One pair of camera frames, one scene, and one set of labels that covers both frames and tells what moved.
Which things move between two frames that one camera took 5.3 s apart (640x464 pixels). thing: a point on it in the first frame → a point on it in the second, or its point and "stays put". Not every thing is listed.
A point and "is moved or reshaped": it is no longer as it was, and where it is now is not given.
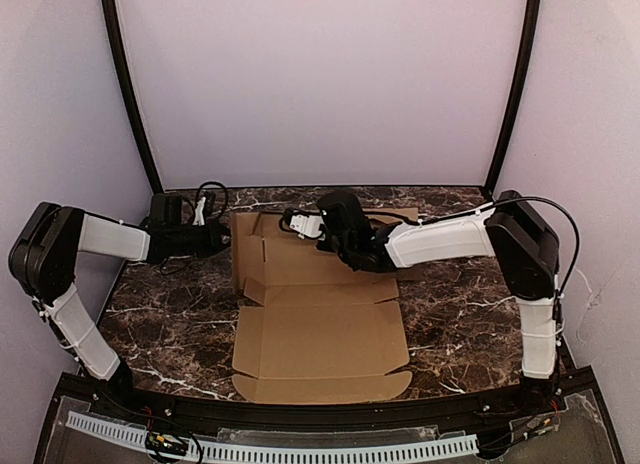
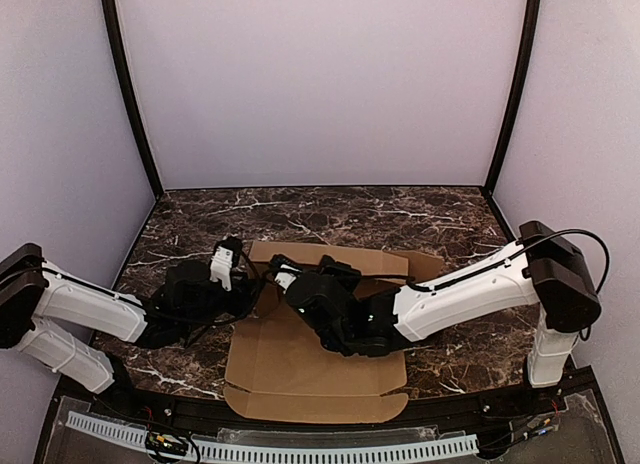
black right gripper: [326, 237] → [304, 291]
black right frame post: [531, 25] stays put
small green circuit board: [166, 442] stays put
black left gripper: [214, 235] → [240, 291]
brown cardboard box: [316, 329] is moved or reshaped
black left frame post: [115, 33] stays put
